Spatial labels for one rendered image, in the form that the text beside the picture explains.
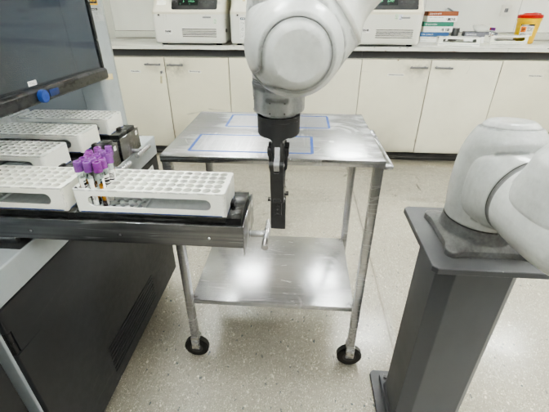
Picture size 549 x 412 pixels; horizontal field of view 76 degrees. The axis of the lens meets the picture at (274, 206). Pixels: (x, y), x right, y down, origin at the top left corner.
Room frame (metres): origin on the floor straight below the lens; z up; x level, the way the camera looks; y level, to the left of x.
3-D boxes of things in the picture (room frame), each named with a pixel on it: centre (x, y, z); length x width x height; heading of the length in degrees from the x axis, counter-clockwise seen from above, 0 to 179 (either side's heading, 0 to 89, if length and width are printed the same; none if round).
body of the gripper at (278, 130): (0.62, -0.01, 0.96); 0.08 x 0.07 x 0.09; 176
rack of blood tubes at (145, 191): (0.64, 0.24, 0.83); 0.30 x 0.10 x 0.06; 86
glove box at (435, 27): (3.28, -1.34, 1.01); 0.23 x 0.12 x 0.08; 85
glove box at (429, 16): (3.28, -1.36, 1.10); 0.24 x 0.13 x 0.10; 84
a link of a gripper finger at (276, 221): (0.61, -0.01, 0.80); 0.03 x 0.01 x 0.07; 86
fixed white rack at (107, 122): (1.13, 0.66, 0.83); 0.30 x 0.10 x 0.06; 86
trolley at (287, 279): (1.10, -0.01, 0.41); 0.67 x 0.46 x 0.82; 86
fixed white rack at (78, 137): (0.98, 0.67, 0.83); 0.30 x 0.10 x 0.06; 86
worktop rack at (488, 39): (3.09, -1.83, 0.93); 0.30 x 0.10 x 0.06; 89
